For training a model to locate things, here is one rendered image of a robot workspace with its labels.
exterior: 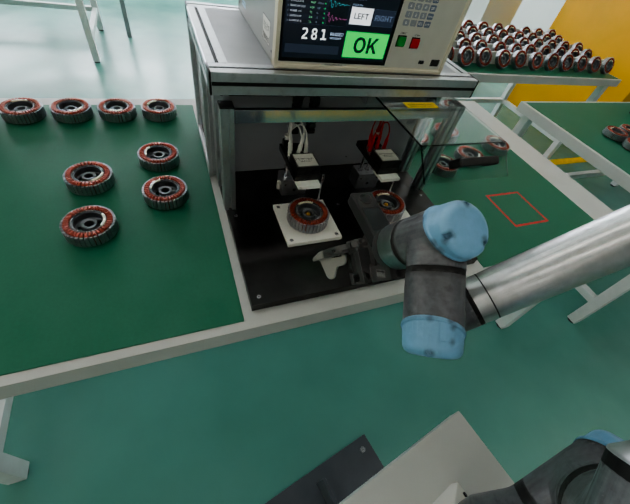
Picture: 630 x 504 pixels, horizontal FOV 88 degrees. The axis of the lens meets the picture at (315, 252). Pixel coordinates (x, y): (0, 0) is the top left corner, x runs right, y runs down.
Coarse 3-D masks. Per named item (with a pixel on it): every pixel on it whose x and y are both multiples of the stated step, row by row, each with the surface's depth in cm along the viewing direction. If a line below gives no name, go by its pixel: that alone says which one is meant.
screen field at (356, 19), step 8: (352, 8) 65; (360, 8) 65; (368, 8) 66; (352, 16) 66; (360, 16) 66; (368, 16) 67; (376, 16) 68; (384, 16) 68; (392, 16) 69; (360, 24) 68; (368, 24) 68; (376, 24) 69; (384, 24) 69; (392, 24) 70
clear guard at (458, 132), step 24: (408, 120) 74; (432, 120) 77; (456, 120) 79; (480, 120) 81; (432, 144) 69; (456, 144) 71; (480, 144) 73; (504, 144) 76; (432, 168) 69; (480, 168) 74; (504, 168) 76
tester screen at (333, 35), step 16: (288, 0) 60; (304, 0) 61; (320, 0) 62; (336, 0) 63; (352, 0) 64; (368, 0) 65; (384, 0) 66; (400, 0) 67; (288, 16) 62; (304, 16) 63; (320, 16) 64; (336, 16) 65; (288, 32) 64; (336, 32) 67; (368, 32) 69; (384, 32) 71
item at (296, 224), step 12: (300, 204) 88; (312, 204) 88; (324, 204) 89; (288, 216) 85; (300, 216) 84; (312, 216) 86; (324, 216) 85; (300, 228) 84; (312, 228) 83; (324, 228) 87
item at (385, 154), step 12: (360, 144) 97; (372, 156) 92; (384, 156) 90; (396, 156) 91; (360, 168) 101; (372, 168) 102; (384, 168) 90; (396, 168) 92; (384, 180) 90; (396, 180) 92
